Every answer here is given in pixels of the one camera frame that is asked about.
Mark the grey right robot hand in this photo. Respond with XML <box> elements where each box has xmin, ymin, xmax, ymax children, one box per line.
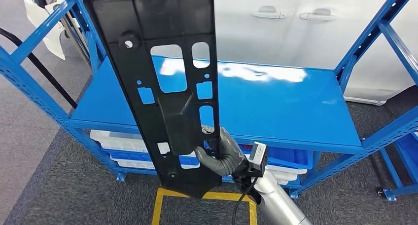
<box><xmin>195</xmin><ymin>125</ymin><xmax>251</xmax><ymax>179</ymax></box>

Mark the black plastic panel part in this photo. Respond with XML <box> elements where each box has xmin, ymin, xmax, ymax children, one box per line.
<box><xmin>83</xmin><ymin>0</ymin><xmax>223</xmax><ymax>200</ymax></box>

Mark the blue metal shelf rack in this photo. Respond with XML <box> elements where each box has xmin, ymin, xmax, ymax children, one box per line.
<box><xmin>0</xmin><ymin>0</ymin><xmax>418</xmax><ymax>201</ymax></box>

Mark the blue wheeled shelf rack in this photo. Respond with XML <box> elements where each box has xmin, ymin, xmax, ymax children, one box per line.
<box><xmin>379</xmin><ymin>132</ymin><xmax>418</xmax><ymax>203</ymax></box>

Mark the white car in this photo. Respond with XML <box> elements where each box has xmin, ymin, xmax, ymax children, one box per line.
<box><xmin>23</xmin><ymin>0</ymin><xmax>418</xmax><ymax>107</ymax></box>

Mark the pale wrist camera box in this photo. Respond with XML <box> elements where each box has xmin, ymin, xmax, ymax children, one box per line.
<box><xmin>247</xmin><ymin>142</ymin><xmax>269</xmax><ymax>179</ymax></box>

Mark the black camera cable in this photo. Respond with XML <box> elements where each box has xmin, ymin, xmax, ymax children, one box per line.
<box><xmin>232</xmin><ymin>177</ymin><xmax>260</xmax><ymax>225</ymax></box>

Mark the white car door handle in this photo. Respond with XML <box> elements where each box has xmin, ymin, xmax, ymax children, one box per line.
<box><xmin>299</xmin><ymin>8</ymin><xmax>337</xmax><ymax>22</ymax></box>
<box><xmin>250</xmin><ymin>5</ymin><xmax>287</xmax><ymax>20</ymax></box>

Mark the thick black hose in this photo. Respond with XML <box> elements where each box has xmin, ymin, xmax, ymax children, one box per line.
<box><xmin>0</xmin><ymin>27</ymin><xmax>78</xmax><ymax>110</ymax></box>

